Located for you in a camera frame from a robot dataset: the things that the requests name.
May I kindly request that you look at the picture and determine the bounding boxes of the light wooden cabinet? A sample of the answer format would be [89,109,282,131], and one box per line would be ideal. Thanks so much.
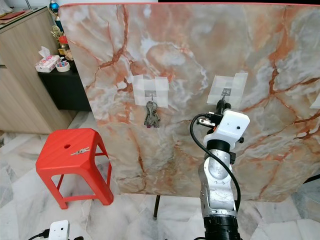
[0,5,69,135]

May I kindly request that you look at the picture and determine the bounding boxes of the marble pattern table top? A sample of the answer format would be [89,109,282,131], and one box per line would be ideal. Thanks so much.
[58,2,320,204]

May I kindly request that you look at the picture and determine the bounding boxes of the red envelope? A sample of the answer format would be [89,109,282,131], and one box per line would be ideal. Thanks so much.
[6,10,27,21]

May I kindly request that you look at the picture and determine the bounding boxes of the black low sideboard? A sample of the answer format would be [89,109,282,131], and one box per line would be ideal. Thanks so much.
[37,62,87,112]

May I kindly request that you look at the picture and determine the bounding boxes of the silver keys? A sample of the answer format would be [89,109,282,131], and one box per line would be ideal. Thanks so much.
[70,146,92,156]

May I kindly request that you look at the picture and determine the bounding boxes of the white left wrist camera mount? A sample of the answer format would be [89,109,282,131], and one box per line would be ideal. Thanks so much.
[48,219,70,240]

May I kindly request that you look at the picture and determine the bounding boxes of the pink white tissue pack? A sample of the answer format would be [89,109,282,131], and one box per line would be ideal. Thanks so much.
[35,45,61,73]

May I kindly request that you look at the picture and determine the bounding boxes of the tall blue gold trophy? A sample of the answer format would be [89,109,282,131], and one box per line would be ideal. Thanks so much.
[48,0,64,31]

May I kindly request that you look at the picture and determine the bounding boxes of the taped metal hook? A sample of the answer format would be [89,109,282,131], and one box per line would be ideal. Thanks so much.
[132,74,170,109]
[206,72,250,106]

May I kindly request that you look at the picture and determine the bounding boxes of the red plastic stool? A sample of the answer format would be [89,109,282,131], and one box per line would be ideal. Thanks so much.
[35,127,115,210]

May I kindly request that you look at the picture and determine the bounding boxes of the black table leg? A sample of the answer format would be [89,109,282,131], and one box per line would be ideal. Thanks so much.
[152,194,161,220]

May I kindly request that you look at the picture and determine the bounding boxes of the white tape roll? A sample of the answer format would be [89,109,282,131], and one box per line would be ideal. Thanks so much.
[55,60,71,73]

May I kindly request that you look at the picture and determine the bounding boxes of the clear jar red lid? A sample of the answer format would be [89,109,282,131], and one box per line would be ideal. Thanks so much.
[58,34,71,61]

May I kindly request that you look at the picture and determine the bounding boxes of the small gold trophy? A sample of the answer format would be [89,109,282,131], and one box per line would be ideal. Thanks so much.
[50,25,64,49]

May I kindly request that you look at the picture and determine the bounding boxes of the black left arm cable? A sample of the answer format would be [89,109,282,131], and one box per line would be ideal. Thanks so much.
[28,230,51,240]

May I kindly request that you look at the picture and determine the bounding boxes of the bunch of grey keys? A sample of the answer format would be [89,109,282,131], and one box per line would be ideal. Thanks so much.
[143,100,161,129]

